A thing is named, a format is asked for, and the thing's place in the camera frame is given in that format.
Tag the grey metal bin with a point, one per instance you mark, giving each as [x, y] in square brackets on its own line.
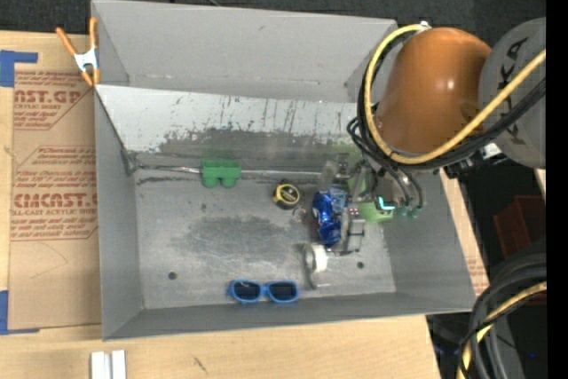
[231, 235]

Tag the blue sunglasses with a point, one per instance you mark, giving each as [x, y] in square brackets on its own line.
[262, 291]

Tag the white tape roll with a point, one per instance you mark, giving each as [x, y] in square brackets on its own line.
[318, 258]

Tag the crumpled blue can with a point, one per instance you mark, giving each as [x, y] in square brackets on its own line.
[326, 217]

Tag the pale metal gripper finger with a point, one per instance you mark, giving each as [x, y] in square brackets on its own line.
[333, 173]
[353, 233]

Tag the green double cylinder block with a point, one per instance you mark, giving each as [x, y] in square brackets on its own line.
[220, 173]

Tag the brown cardboard board red print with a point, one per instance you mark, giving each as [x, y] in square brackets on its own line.
[53, 262]

